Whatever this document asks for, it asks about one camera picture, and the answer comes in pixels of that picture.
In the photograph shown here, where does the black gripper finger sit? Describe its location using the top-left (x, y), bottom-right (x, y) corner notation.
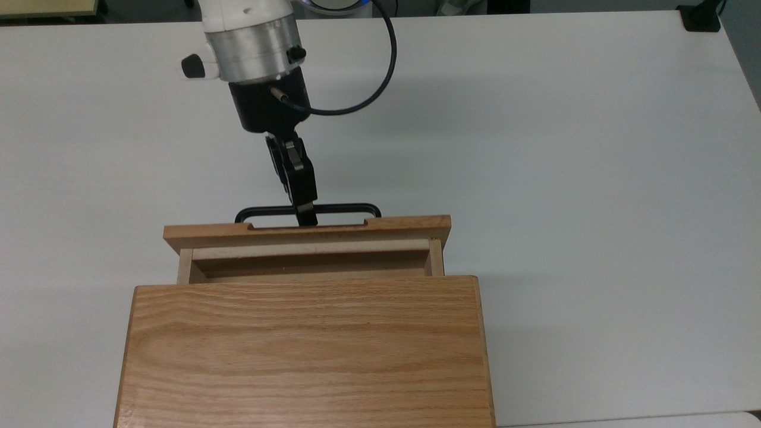
top-left (265, 136), bottom-right (293, 194)
top-left (282, 133), bottom-right (319, 227)

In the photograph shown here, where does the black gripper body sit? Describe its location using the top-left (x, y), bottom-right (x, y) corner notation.
top-left (229, 68), bottom-right (311, 135)

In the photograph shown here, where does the black metal drawer handle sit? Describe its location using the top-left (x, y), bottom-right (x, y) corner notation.
top-left (235, 204), bottom-right (382, 225)

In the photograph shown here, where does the wooden drawer with black handle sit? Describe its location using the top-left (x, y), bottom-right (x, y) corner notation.
top-left (163, 215), bottom-right (452, 285)

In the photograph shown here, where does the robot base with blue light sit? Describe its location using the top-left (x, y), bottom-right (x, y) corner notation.
top-left (296, 0), bottom-right (376, 16)

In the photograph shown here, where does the wooden two-drawer cabinet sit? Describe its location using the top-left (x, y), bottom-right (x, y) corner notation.
top-left (113, 275), bottom-right (497, 428)

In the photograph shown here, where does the light wooden board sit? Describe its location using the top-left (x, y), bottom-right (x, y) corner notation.
top-left (0, 0), bottom-right (99, 18)

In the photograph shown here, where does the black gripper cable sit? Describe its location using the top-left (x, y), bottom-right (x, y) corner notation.
top-left (271, 0), bottom-right (398, 117)

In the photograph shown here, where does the black table clamp mount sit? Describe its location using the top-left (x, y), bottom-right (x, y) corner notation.
top-left (678, 0), bottom-right (727, 32)

